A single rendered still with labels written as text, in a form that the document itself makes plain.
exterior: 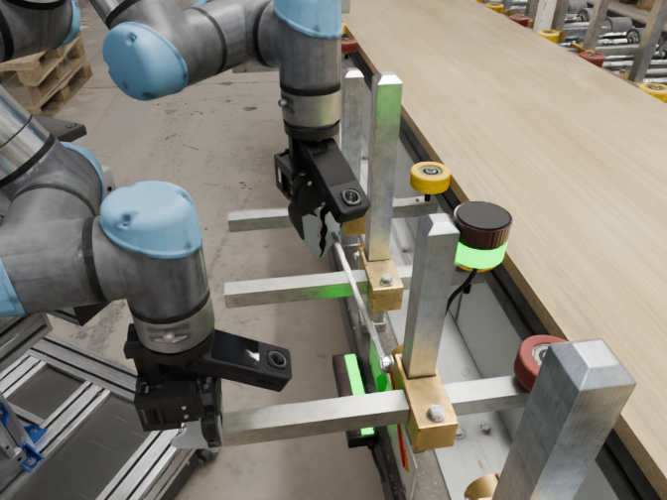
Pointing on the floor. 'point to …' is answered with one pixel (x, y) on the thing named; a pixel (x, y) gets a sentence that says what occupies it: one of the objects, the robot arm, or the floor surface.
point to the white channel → (544, 15)
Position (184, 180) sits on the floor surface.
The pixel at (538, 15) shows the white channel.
